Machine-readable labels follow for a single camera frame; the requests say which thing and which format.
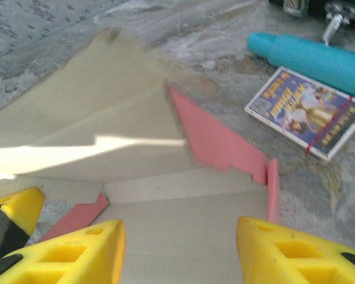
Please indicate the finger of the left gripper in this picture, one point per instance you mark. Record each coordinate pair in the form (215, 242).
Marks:
(20, 204)

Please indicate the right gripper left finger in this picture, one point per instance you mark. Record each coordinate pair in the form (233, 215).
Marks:
(77, 254)

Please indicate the teal plastic cylinder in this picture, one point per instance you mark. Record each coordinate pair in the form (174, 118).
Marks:
(307, 59)

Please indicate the pink paper box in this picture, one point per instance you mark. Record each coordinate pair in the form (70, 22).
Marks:
(106, 118)

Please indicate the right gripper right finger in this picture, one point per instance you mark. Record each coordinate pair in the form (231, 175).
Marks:
(284, 254)

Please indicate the printed card deck box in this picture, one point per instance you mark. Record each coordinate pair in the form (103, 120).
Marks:
(304, 115)

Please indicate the black hard case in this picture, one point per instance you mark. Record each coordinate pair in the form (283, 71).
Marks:
(313, 6)

